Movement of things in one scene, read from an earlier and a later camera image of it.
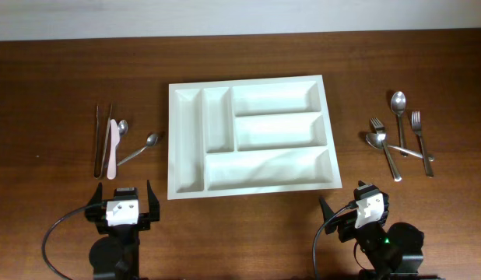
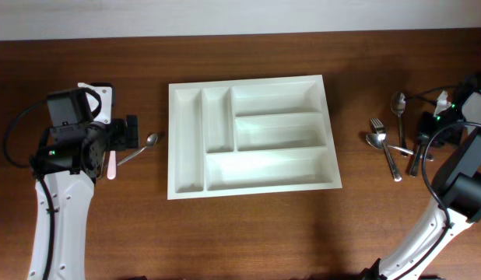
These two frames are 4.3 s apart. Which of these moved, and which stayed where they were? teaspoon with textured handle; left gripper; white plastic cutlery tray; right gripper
Moved: left gripper; right gripper
Stayed: white plastic cutlery tray; teaspoon with textured handle
